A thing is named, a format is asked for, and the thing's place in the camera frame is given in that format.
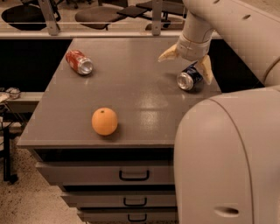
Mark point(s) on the small cluttered items left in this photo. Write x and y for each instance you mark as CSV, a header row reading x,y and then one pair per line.
x,y
12,93

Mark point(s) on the black office chair middle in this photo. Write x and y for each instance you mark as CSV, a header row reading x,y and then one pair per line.
x,y
101,16

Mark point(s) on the red coke can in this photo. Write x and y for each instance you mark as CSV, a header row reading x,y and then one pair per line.
x,y
79,62

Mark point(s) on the black office chair left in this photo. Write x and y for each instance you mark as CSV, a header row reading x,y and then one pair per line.
x,y
29,15

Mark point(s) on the blue pepsi can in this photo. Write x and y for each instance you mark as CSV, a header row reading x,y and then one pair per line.
x,y
189,77

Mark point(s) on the black office chair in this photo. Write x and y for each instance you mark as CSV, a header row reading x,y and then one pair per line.
x,y
101,16
29,15
173,13

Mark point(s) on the orange fruit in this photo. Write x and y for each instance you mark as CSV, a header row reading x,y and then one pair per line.
x,y
104,121

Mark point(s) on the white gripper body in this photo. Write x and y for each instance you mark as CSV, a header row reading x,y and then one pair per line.
x,y
192,50

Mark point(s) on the top grey drawer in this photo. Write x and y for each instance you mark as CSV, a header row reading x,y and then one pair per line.
x,y
107,173

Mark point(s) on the grey drawer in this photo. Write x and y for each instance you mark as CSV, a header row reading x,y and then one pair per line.
x,y
137,215
107,173
120,199

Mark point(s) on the grey railing post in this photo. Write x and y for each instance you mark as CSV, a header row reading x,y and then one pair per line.
x,y
49,17
156,17

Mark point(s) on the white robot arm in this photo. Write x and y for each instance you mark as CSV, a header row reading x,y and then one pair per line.
x,y
227,147

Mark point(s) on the grey railing post middle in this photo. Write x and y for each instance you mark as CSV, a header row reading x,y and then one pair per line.
x,y
156,17

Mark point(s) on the black office chair right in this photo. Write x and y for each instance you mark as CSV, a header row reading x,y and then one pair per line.
x,y
173,13

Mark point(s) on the grey drawer cabinet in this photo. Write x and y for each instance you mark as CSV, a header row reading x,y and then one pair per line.
x,y
128,79

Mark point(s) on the grey railing post left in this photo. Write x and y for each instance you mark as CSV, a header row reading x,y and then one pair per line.
x,y
49,17

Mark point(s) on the middle grey drawer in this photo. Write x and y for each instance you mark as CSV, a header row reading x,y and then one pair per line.
x,y
120,199

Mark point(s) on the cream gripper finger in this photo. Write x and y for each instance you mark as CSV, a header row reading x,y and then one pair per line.
x,y
205,67
169,54

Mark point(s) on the black stand left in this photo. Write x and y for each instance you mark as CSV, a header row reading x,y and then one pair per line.
x,y
5,154

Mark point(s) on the bottom grey drawer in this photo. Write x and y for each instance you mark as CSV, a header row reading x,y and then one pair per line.
x,y
137,215

